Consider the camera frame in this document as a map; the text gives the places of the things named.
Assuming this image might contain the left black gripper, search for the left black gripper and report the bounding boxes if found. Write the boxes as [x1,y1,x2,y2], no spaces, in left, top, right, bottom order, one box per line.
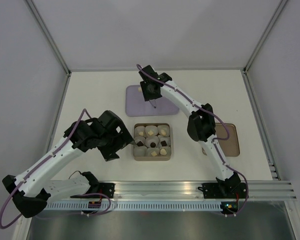
[97,123,136,162]

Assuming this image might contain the white metal tongs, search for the white metal tongs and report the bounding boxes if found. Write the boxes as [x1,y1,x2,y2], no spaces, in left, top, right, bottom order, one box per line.
[149,99,157,109]

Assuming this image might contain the dark square chocolate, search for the dark square chocolate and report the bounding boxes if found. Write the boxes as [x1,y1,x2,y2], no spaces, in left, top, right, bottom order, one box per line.
[137,141,144,147]
[160,140,167,147]

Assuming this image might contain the dark round swirl chocolate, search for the dark round swirl chocolate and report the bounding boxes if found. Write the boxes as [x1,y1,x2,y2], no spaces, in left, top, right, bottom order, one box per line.
[150,142,156,148]

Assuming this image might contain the beige chocolate box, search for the beige chocolate box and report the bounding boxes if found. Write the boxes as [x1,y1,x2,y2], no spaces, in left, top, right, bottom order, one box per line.
[132,123,173,162]

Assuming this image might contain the beige box lid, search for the beige box lid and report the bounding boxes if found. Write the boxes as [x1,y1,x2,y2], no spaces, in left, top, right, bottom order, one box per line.
[215,123,240,157]

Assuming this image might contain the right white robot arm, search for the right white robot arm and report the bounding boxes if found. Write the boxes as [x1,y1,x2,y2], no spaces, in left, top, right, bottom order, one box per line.
[136,64,249,199]

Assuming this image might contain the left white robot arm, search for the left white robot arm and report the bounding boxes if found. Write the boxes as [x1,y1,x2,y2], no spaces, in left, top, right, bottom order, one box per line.
[2,110,135,218]

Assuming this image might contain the white paper cup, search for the white paper cup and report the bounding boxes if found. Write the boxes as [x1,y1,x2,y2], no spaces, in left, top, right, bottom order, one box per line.
[145,136,159,148]
[133,146,148,158]
[134,125,146,137]
[159,146,172,157]
[134,136,146,147]
[145,147,160,158]
[157,124,171,137]
[145,125,159,138]
[158,135,171,148]

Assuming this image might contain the purple plastic tray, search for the purple plastic tray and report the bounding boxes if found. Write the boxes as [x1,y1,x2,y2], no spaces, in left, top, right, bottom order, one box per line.
[125,85,179,117]

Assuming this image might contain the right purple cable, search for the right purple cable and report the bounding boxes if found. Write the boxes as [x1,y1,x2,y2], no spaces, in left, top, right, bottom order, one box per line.
[136,63,248,218]

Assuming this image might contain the purple cable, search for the purple cable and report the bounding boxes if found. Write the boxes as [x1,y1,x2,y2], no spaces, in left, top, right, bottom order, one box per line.
[0,108,93,230]
[136,63,248,218]

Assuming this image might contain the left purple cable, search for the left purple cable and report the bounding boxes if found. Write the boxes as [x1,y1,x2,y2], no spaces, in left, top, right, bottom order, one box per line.
[0,108,93,230]

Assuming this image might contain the white slotted cable duct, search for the white slotted cable duct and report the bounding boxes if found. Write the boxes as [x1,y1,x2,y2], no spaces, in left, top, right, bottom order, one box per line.
[45,200,222,212]

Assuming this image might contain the left aluminium frame post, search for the left aluminium frame post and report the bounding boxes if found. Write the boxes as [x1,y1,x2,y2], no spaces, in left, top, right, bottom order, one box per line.
[24,0,71,76]

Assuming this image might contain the aluminium frame post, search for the aluminium frame post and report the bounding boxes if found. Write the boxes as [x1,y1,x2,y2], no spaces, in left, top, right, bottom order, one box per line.
[24,0,71,76]
[242,0,289,74]

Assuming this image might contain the right aluminium frame post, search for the right aluminium frame post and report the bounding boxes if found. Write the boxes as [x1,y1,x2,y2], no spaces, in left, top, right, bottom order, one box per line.
[242,0,289,74]

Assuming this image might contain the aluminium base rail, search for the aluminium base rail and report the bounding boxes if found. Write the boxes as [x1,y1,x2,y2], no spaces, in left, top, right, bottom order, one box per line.
[112,180,297,201]

